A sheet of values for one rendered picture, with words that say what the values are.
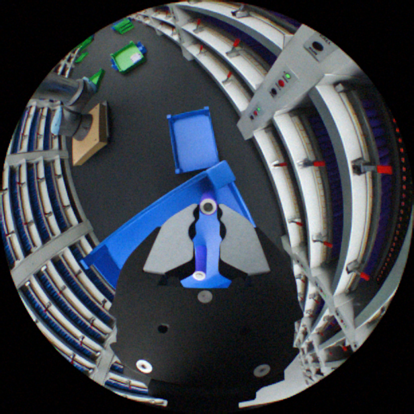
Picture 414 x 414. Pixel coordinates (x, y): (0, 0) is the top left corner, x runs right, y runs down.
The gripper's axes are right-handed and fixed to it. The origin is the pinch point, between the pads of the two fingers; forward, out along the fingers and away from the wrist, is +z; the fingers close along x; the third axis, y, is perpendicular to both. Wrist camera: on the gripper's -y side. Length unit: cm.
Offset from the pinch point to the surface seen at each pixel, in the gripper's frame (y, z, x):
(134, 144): -7, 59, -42
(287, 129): -11.2, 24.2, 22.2
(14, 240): 9, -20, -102
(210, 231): 7.1, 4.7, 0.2
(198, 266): 8.1, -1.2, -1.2
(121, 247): 11.5, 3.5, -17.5
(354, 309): 28, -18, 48
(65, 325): 56, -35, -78
